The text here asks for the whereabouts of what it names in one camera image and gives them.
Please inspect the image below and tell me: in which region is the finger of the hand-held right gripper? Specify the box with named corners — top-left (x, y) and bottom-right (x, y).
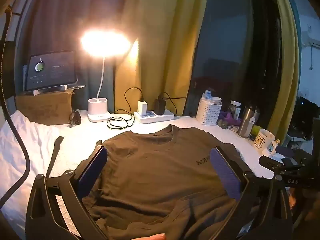
top-left (259, 156), bottom-right (303, 172)

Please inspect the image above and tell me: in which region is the thick black cable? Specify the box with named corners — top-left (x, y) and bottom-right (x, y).
top-left (0, 9), bottom-right (31, 208)

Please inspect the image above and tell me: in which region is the white charger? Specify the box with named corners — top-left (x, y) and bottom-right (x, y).
top-left (137, 100), bottom-right (148, 117)

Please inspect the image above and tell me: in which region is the grey fuzzy object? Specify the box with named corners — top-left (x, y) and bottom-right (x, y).
top-left (217, 119), bottom-right (231, 130)

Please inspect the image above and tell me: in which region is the steel bottle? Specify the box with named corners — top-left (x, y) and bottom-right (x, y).
top-left (237, 105), bottom-right (260, 138)

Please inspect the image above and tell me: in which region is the black device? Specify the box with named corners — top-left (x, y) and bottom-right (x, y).
top-left (287, 96), bottom-right (320, 140)

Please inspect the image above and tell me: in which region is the purple cloth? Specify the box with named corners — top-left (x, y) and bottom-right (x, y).
top-left (220, 111), bottom-right (242, 127)

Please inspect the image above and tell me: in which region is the blue white packet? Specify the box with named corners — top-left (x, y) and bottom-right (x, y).
top-left (202, 90), bottom-right (222, 105)

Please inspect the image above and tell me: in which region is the white cloth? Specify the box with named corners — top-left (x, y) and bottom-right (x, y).
top-left (0, 110), bottom-right (60, 210)

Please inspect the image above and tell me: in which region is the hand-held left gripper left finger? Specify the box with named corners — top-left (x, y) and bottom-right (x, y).
top-left (26, 140), bottom-right (110, 240)

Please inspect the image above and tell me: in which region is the white plastic basket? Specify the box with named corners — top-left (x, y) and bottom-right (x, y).
top-left (196, 98), bottom-right (222, 126)

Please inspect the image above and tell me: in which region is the dark bundled cable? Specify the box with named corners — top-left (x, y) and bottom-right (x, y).
top-left (69, 109), bottom-right (82, 128)

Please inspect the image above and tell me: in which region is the brown cardboard box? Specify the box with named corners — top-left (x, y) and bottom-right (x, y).
top-left (14, 89), bottom-right (75, 125)

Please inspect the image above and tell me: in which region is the brown t-shirt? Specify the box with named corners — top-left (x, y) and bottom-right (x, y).
top-left (81, 124), bottom-right (253, 240)

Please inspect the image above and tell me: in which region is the coiled black cable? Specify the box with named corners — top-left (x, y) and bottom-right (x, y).
top-left (107, 87), bottom-right (144, 130)

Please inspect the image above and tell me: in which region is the yellow curtain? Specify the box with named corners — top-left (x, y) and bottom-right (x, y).
top-left (114, 0), bottom-right (210, 117)
top-left (267, 0), bottom-right (300, 120)

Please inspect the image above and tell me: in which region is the jar with white lid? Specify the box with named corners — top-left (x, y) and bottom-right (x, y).
top-left (229, 100), bottom-right (242, 120)

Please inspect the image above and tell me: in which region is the white desk lamp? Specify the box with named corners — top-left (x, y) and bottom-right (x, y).
top-left (80, 30), bottom-right (130, 123)

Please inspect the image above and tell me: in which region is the white mug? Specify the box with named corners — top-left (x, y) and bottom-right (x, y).
top-left (254, 129), bottom-right (275, 150)

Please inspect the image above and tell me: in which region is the white power strip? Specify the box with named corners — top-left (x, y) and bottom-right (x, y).
top-left (134, 110), bottom-right (175, 125)

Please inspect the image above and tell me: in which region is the black charger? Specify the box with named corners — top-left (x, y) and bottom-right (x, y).
top-left (154, 97), bottom-right (167, 115)

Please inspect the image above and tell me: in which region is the thin black cable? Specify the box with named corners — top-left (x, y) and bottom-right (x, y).
top-left (160, 92), bottom-right (188, 117)

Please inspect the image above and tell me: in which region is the black strap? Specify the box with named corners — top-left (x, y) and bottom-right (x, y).
top-left (45, 136), bottom-right (64, 178)

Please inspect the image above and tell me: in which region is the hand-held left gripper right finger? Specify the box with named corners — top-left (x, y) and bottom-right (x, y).
top-left (210, 145), bottom-right (293, 240)

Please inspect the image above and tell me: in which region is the black tablet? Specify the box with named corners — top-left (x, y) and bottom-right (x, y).
top-left (24, 51), bottom-right (78, 92)

